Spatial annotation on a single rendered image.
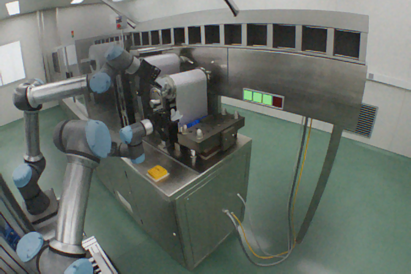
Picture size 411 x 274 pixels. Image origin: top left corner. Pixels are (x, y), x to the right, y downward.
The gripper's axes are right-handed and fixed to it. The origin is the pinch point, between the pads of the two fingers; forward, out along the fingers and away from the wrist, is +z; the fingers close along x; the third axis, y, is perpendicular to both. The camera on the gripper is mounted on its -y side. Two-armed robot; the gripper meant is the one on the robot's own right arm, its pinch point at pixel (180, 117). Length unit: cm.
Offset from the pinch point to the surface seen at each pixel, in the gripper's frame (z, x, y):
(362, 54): 31, -81, 40
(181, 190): -24.9, -26.0, -20.2
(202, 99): 17.2, -0.2, 5.6
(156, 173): -27.5, -11.6, -16.5
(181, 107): 0.9, -0.2, 5.1
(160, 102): -6.6, 7.9, 8.8
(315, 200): 46, -74, -56
